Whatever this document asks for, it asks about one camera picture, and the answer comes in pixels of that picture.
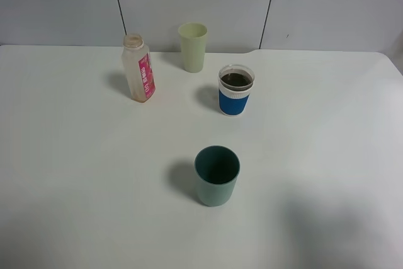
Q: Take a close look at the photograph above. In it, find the dark green cup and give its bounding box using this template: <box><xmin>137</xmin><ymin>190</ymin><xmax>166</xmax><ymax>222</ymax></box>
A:
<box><xmin>194</xmin><ymin>146</ymin><xmax>241</xmax><ymax>207</ymax></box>

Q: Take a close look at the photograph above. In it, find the tea bottle with pink label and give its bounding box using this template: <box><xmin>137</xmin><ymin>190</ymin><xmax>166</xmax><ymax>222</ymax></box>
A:
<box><xmin>122</xmin><ymin>33</ymin><xmax>156</xmax><ymax>103</ymax></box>

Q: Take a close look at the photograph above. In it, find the light green tall cup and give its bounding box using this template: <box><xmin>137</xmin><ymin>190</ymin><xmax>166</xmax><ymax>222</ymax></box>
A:
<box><xmin>178</xmin><ymin>23</ymin><xmax>208</xmax><ymax>73</ymax></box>

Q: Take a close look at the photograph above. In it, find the glass cup with blue sleeve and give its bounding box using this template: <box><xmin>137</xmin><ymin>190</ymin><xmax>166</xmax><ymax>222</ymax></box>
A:
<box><xmin>218</xmin><ymin>64</ymin><xmax>255</xmax><ymax>117</ymax></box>

